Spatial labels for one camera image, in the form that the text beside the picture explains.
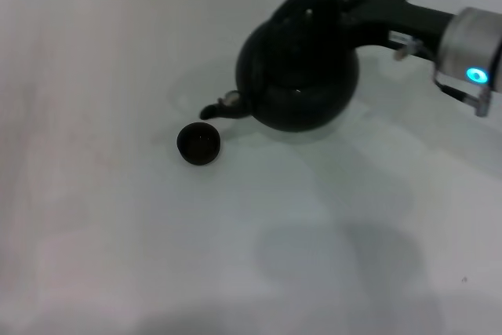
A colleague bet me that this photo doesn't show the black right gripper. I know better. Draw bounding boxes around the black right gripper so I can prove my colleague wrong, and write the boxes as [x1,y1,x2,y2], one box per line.
[340,0,460,62]

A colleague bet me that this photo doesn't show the black round teapot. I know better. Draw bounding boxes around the black round teapot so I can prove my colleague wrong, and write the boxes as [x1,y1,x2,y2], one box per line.
[199,0,361,133]

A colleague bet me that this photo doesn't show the small dark teacup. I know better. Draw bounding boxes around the small dark teacup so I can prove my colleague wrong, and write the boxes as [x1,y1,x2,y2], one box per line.
[176,122,221,166]

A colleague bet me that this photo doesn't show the white cable connector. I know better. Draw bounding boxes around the white cable connector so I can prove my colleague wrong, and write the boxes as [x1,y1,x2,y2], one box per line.
[391,31,424,62]

